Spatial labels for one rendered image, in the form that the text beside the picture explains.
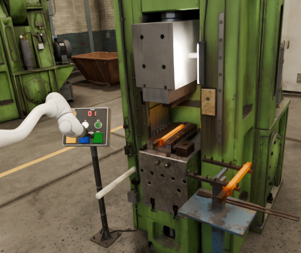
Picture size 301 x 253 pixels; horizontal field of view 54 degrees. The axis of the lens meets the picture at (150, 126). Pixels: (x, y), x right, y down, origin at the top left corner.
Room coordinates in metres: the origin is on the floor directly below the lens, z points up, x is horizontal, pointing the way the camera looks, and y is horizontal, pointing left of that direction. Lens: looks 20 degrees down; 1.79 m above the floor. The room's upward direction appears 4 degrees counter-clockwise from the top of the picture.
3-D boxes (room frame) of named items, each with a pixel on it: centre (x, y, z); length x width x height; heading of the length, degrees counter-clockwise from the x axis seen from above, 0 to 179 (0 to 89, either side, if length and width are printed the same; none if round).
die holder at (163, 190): (2.02, -0.21, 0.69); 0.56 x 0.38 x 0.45; 146
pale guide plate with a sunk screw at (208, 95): (1.80, -0.38, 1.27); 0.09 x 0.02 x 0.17; 56
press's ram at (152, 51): (2.02, -0.20, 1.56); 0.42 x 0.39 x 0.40; 146
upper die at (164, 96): (2.04, -0.16, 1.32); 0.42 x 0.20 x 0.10; 146
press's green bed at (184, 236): (2.02, -0.21, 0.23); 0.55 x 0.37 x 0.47; 146
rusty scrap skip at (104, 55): (8.98, 1.27, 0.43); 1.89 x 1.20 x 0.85; 46
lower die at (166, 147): (2.04, -0.16, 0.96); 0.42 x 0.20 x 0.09; 146
